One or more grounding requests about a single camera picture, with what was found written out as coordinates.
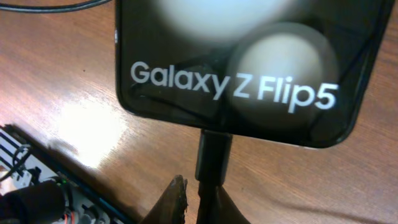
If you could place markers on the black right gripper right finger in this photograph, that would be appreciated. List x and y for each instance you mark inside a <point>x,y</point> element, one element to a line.
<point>227,211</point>

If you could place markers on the robot base electronics board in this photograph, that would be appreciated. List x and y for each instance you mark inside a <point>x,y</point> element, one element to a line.
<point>46,188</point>

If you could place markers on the black Galaxy flip phone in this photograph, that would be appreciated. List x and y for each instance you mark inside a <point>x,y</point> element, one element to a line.
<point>289,71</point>

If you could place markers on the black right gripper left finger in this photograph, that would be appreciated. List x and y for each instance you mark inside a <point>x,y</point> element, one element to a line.
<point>171,206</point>

